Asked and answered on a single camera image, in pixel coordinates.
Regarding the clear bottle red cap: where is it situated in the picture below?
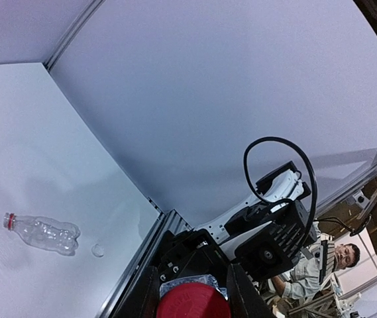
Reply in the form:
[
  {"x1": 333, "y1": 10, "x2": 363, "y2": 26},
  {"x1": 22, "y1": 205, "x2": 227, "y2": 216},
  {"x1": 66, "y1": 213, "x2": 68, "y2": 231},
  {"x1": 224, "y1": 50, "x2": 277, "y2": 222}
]
[{"x1": 3, "y1": 213, "x2": 81, "y2": 256}]

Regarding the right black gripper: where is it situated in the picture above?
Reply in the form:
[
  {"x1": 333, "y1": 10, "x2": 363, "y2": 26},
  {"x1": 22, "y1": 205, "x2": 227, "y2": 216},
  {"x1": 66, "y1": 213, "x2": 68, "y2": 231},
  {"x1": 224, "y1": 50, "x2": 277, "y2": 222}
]
[{"x1": 154, "y1": 229, "x2": 230, "y2": 287}]

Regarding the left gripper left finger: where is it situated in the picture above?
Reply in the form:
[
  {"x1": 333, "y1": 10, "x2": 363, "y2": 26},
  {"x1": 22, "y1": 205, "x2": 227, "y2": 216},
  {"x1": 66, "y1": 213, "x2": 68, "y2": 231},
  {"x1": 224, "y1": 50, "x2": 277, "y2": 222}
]
[{"x1": 112, "y1": 266, "x2": 160, "y2": 318}]

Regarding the seated person grey jacket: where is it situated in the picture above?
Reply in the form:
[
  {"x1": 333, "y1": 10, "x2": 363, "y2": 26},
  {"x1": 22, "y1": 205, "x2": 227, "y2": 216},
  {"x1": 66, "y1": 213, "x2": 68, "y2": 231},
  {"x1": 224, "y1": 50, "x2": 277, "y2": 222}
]
[{"x1": 270, "y1": 227, "x2": 360, "y2": 300}]

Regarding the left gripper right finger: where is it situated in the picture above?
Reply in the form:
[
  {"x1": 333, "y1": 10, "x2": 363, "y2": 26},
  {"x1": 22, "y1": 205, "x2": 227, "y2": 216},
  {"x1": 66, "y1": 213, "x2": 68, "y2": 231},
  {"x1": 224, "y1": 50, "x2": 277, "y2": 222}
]
[{"x1": 227, "y1": 264, "x2": 274, "y2": 318}]

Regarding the crushed bottle red cap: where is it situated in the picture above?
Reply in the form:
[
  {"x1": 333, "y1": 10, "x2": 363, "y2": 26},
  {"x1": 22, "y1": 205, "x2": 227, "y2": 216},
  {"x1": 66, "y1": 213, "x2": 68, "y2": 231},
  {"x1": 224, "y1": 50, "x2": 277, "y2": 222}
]
[{"x1": 156, "y1": 274, "x2": 231, "y2": 318}]

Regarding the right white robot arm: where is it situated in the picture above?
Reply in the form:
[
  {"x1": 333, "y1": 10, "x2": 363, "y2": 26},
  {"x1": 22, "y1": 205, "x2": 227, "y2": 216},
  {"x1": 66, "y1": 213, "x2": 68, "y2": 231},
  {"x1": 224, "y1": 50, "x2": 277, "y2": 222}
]
[{"x1": 155, "y1": 200, "x2": 318, "y2": 286}]

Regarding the white bottle cap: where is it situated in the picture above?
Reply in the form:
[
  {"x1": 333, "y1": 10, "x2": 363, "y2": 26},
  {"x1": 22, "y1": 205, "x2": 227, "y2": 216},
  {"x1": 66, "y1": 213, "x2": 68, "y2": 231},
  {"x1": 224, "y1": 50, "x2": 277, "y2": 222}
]
[{"x1": 91, "y1": 244, "x2": 105, "y2": 258}]

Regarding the right aluminium frame post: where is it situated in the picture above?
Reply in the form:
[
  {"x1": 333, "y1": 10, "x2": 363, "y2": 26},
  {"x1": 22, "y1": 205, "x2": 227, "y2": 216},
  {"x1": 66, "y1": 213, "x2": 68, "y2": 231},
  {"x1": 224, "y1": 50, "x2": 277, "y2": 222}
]
[{"x1": 42, "y1": 0, "x2": 105, "y2": 73}]

